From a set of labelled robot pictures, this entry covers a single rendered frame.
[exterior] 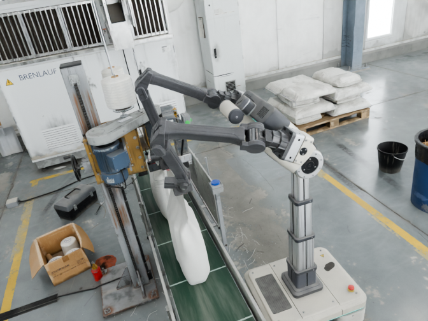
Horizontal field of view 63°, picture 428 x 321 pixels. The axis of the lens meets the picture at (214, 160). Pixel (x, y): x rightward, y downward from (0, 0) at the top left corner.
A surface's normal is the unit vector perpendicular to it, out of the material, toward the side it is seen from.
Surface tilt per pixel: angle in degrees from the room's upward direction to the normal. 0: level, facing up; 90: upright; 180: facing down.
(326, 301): 0
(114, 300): 0
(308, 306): 0
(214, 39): 90
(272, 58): 90
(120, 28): 90
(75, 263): 89
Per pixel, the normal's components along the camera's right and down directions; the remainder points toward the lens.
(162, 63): 0.33, 0.41
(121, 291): -0.13, -0.87
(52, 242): 0.55, 0.33
